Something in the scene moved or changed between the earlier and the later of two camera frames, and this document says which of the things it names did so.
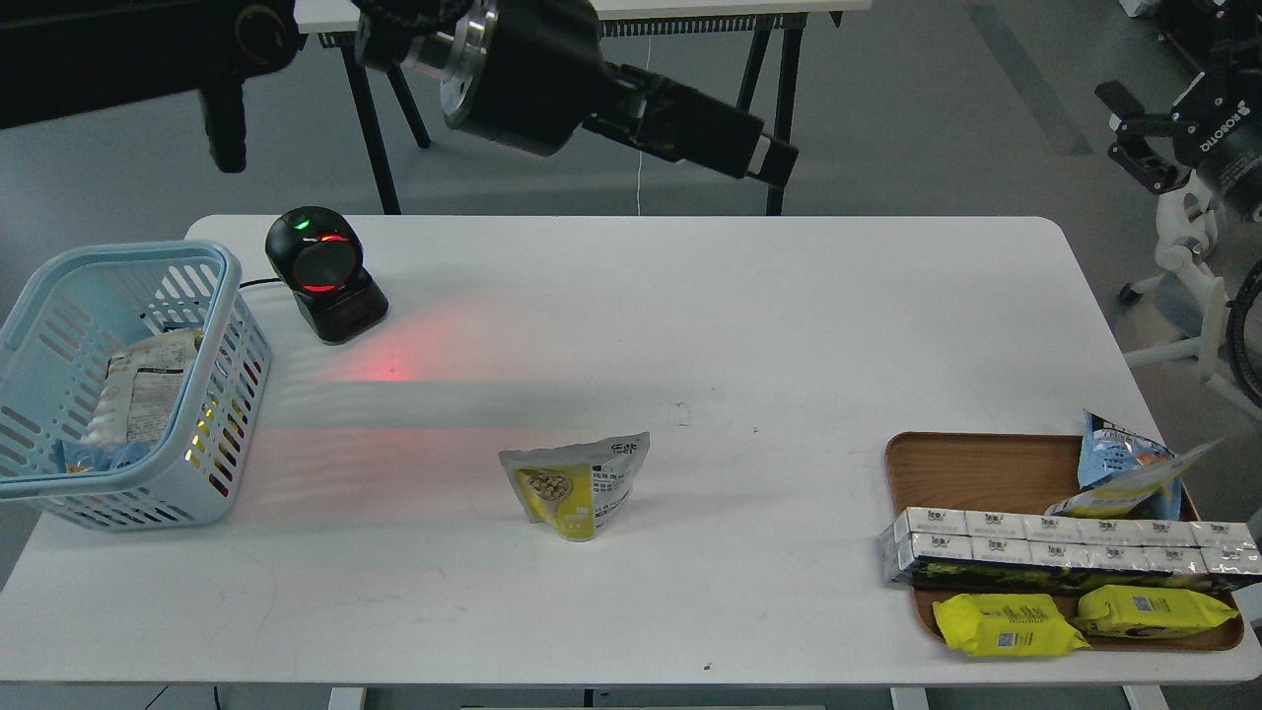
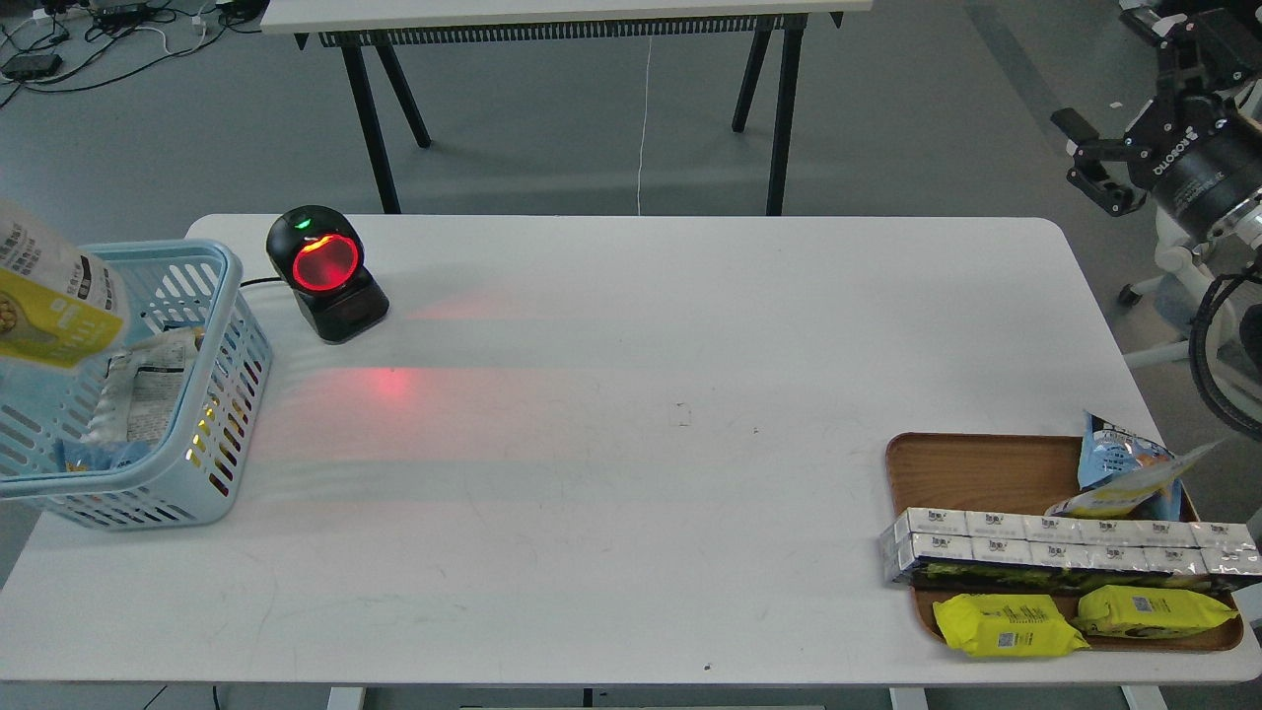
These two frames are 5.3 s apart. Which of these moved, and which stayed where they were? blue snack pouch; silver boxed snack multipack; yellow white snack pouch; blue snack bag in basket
Moved: yellow white snack pouch
Stayed: silver boxed snack multipack; blue snack bag in basket; blue snack pouch
